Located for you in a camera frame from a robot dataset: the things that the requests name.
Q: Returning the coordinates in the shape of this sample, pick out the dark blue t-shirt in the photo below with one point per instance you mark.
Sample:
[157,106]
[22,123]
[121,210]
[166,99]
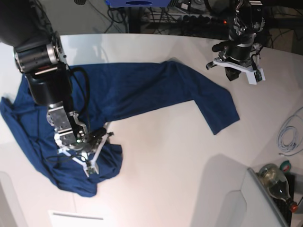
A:
[117,91]

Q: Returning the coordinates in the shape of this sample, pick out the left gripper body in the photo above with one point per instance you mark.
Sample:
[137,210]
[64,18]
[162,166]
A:
[237,51]

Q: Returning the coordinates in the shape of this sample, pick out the blue box with slot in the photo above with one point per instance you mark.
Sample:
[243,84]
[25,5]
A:
[137,3]

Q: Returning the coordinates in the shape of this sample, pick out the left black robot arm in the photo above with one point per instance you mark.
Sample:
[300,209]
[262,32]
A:
[246,21]

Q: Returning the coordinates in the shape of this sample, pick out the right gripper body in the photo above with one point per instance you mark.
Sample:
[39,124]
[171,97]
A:
[87,142]

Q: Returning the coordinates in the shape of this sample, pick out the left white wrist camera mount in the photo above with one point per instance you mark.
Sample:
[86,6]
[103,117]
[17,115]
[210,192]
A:
[241,71]

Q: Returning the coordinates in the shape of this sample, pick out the clear plastic bottle red cap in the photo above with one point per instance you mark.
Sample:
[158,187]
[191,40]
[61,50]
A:
[276,184]

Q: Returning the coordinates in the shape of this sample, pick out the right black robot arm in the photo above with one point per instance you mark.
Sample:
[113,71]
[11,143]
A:
[39,55]

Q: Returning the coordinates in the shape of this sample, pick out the black power strip red light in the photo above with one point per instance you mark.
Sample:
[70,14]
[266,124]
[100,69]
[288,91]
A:
[204,20]

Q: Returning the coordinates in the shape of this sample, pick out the green tape roll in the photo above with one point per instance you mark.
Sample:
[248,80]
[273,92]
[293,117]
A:
[286,166]

